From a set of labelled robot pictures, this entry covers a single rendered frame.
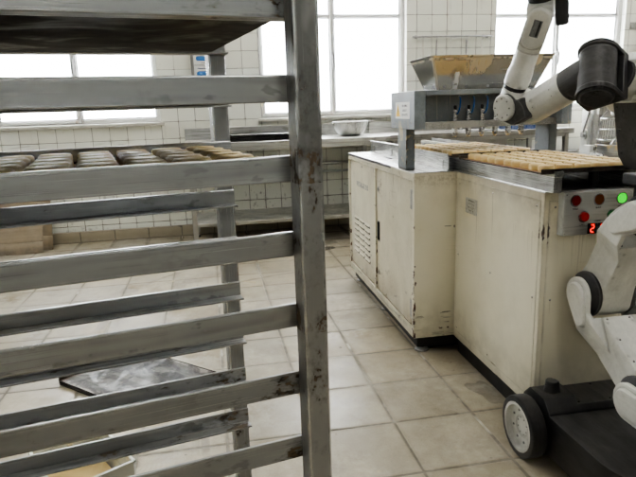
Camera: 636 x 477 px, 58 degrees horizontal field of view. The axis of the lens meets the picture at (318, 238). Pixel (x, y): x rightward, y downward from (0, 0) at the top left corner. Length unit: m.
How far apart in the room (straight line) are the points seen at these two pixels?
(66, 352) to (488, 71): 2.26
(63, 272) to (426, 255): 2.07
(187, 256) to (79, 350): 0.15
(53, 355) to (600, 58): 1.38
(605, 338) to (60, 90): 1.69
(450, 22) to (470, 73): 3.32
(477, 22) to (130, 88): 5.52
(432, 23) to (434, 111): 3.31
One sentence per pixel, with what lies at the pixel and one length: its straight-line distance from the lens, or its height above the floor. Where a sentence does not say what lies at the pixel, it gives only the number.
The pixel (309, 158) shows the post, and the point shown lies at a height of 1.06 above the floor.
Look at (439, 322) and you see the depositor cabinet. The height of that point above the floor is 0.15.
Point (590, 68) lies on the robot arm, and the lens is 1.61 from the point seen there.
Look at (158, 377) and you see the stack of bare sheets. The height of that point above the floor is 0.02.
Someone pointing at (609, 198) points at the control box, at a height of 0.81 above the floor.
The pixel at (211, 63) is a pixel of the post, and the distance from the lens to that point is 1.08.
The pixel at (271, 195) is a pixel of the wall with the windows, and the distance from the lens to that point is 5.49.
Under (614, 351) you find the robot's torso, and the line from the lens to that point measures 1.95.
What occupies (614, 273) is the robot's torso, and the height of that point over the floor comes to 0.61.
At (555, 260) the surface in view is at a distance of 2.01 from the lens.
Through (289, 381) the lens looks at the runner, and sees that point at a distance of 0.74.
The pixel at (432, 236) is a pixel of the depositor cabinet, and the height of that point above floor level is 0.56.
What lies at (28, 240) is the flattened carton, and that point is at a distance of 5.44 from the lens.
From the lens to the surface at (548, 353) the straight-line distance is 2.12.
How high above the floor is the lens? 1.12
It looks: 13 degrees down
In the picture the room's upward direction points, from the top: 2 degrees counter-clockwise
